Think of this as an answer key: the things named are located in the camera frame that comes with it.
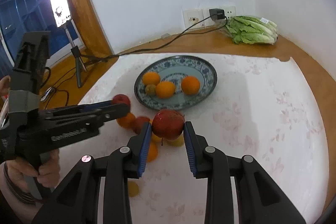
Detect red apple back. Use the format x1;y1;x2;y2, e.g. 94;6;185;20
112;94;131;107

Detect red apple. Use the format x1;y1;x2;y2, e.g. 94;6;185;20
132;116;150;135
151;109;185;141
112;94;131;107

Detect brown pear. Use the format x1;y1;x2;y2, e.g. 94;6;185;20
145;84;156;97
166;134;185;147
127;181;139;197

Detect large orange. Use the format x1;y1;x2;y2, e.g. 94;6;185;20
142;72;161;86

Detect brown pear front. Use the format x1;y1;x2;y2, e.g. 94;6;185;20
127;181;139;197

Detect brown pear hidden back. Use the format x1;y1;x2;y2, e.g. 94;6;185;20
151;133;162;143

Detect person's left hand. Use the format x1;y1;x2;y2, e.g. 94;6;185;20
6;149;60;193

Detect black phone tripod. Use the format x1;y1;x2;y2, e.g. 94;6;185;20
63;26;87;88

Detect blue white porcelain plate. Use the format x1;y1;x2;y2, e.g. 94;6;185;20
134;55;218;110

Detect lit smartphone on tripod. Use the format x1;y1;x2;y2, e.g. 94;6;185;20
50;0;72;28

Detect black power adapter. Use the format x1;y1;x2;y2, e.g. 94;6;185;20
209;9;226;22

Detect bagged green lettuce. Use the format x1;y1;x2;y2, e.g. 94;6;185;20
220;15;278;45

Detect black floor cable loop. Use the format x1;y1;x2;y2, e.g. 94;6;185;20
39;86;70;109

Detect white wall socket plate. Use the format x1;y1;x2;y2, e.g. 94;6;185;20
183;9;205;30

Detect black power cable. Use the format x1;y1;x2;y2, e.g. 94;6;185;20
81;15;228;63

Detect white wall outlet plate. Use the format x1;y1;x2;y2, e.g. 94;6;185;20
203;5;236;27

